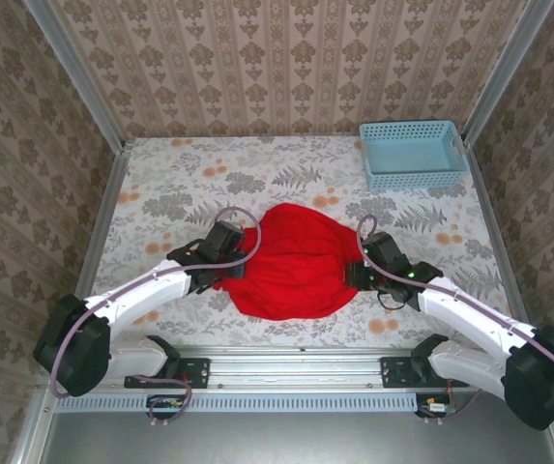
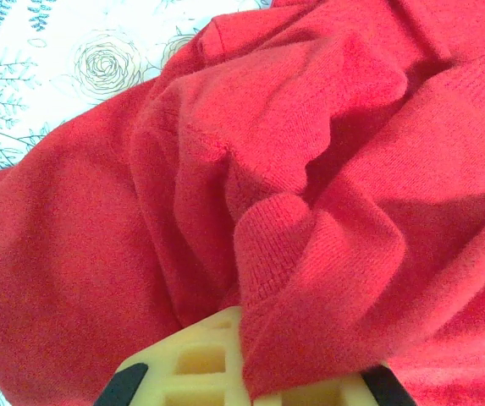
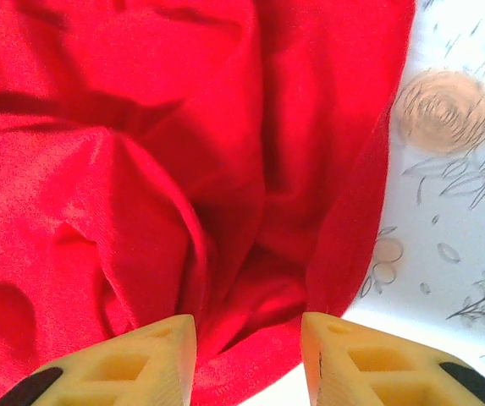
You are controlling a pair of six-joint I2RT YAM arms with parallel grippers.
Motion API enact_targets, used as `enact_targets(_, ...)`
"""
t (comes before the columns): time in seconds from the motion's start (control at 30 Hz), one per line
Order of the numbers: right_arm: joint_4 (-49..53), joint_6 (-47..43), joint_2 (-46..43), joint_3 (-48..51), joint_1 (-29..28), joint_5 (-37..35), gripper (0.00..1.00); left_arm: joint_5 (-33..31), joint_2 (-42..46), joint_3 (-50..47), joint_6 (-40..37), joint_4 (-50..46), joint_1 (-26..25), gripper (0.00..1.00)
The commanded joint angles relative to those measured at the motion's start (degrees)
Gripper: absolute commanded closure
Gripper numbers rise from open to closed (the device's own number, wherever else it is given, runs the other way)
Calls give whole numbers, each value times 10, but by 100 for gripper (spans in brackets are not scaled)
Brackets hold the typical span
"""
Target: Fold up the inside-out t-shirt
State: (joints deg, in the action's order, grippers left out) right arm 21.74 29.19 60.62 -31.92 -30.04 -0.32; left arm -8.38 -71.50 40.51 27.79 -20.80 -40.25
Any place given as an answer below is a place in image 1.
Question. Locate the red t-shirt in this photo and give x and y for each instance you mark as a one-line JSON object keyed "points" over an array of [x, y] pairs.
{"points": [[296, 270]]}

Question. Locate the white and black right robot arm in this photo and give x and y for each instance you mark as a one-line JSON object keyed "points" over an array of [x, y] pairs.
{"points": [[470, 324]]}

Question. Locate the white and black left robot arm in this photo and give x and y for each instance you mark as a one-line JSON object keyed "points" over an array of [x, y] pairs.
{"points": [[136, 295]]}

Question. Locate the floral table cover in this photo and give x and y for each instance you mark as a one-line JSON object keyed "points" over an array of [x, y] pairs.
{"points": [[184, 159]]}

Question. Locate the light blue plastic basket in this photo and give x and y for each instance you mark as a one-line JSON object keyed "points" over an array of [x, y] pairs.
{"points": [[412, 159]]}

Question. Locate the small circuit board with connectors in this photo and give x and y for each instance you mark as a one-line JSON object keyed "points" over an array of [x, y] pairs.
{"points": [[165, 403], [433, 407]]}

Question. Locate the grey metal panel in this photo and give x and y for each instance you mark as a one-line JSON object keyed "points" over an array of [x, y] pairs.
{"points": [[305, 440]]}

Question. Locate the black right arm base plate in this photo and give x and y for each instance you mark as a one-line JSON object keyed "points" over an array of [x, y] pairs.
{"points": [[395, 374]]}

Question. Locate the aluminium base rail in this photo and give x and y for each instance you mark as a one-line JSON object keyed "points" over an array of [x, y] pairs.
{"points": [[296, 367]]}

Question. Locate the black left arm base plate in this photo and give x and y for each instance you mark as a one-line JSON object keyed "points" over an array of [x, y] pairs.
{"points": [[199, 372]]}

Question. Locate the aluminium table side rail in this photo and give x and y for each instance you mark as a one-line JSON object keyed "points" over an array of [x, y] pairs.
{"points": [[499, 241], [95, 251]]}

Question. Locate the aluminium frame post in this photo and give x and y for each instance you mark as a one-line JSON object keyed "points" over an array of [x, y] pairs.
{"points": [[504, 72], [78, 77]]}

